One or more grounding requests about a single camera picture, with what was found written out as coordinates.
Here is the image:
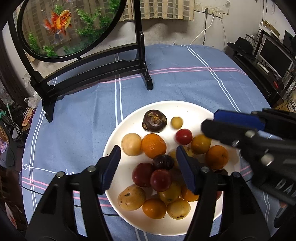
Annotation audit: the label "black speaker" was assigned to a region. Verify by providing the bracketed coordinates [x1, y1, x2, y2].
[283, 30, 296, 47]

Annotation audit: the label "blue striped tablecloth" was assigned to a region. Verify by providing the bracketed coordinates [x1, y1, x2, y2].
[21, 44, 281, 241]

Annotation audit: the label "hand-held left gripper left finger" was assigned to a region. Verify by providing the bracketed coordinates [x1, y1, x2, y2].
[25, 145, 122, 241]

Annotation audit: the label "small yellow plum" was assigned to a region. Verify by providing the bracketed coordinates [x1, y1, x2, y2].
[171, 116, 184, 129]

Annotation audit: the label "black media shelf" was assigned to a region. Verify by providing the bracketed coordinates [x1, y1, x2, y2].
[228, 32, 296, 107]

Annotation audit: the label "dark brown mangosteen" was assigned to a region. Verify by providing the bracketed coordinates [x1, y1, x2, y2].
[142, 110, 167, 133]

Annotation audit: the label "round goldfish screen black stand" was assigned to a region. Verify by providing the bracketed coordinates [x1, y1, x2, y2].
[8, 0, 154, 123]

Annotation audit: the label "white bucket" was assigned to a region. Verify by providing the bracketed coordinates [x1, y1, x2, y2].
[287, 93, 296, 112]

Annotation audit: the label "long flat carton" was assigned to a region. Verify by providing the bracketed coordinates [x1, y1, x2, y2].
[258, 20, 281, 37]

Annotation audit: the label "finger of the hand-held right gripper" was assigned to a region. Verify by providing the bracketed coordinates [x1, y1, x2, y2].
[213, 108, 296, 132]
[201, 119, 279, 168]

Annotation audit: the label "yellow spotted loquat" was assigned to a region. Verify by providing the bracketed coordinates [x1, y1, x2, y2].
[166, 199, 191, 220]

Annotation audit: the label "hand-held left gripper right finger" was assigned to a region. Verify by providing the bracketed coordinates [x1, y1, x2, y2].
[176, 146, 271, 241]

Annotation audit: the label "white cable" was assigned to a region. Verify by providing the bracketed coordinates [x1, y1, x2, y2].
[190, 15, 216, 45]

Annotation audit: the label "red tomato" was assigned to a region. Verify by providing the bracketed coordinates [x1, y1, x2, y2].
[150, 169, 172, 192]
[175, 128, 193, 145]

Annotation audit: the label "white wall power sockets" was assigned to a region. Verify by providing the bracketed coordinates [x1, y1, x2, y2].
[193, 2, 224, 18]

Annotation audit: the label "tan round pear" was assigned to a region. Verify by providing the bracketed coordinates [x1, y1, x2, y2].
[121, 133, 142, 156]

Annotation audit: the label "black hat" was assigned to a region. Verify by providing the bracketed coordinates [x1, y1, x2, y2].
[227, 37, 255, 54]

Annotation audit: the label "white round plate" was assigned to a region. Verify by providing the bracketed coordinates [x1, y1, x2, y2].
[102, 100, 242, 236]

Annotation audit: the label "small yellowish orange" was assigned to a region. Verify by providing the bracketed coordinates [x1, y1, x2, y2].
[191, 134, 211, 155]

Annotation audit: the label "computer monitor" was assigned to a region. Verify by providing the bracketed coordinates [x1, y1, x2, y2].
[255, 37, 294, 78]

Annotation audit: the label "beige checked curtain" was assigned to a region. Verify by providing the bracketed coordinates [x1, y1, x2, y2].
[119, 0, 195, 22]

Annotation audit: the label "clear plastic bag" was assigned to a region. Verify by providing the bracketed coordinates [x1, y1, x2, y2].
[23, 74, 42, 109]

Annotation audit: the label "dark red plum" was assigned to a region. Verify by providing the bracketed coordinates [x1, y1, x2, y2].
[132, 163, 155, 188]

